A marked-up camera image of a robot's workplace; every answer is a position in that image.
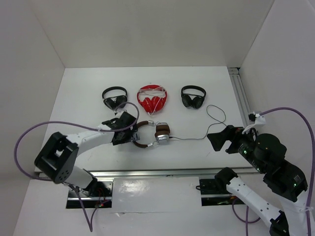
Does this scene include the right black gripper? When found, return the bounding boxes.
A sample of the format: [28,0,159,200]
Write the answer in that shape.
[205,122,266,171]

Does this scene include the thin black headphone cable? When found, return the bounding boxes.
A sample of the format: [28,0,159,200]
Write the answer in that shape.
[169,104,226,141]

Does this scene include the brown silver headphones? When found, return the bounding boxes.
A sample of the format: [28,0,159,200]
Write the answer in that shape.
[133,120,171,149]

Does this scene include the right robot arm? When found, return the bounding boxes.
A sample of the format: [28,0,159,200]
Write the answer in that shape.
[207,125,315,236]

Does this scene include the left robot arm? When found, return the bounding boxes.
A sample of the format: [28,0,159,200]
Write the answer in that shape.
[34,112,139,196]

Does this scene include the left black headphones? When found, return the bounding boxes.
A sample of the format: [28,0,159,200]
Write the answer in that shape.
[101,86,128,111]

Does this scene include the black headphones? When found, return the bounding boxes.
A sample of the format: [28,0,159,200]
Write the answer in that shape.
[101,86,128,111]
[181,85,207,109]

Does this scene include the red headphones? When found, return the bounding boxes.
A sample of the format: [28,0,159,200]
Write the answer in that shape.
[136,85,167,116]

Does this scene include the right black headphones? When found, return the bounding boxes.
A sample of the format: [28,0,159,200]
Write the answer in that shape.
[181,85,207,109]

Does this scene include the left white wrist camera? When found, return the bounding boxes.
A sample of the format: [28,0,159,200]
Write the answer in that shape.
[114,111,123,118]

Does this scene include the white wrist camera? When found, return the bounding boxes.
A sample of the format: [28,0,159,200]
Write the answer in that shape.
[242,112,266,134]
[114,111,123,118]

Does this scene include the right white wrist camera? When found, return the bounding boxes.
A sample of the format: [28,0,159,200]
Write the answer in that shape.
[242,112,266,134]

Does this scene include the white cable on red headphones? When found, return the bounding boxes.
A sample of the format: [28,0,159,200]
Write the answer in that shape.
[137,86,167,117]

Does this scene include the aluminium rail front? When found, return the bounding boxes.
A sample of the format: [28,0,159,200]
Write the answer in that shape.
[34,167,256,178]

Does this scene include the aluminium rail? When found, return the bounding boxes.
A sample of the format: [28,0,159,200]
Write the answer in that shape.
[227,67,252,126]
[34,167,256,178]

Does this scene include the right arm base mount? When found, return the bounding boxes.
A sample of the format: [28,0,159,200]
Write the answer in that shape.
[196,178,244,207]

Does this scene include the aluminium rail right side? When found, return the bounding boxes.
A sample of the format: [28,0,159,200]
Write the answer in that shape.
[227,67,252,126]

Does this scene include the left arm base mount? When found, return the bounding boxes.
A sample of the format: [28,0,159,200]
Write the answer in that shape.
[66,178,114,209]

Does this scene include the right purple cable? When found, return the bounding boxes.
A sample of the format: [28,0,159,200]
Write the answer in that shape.
[232,107,315,236]

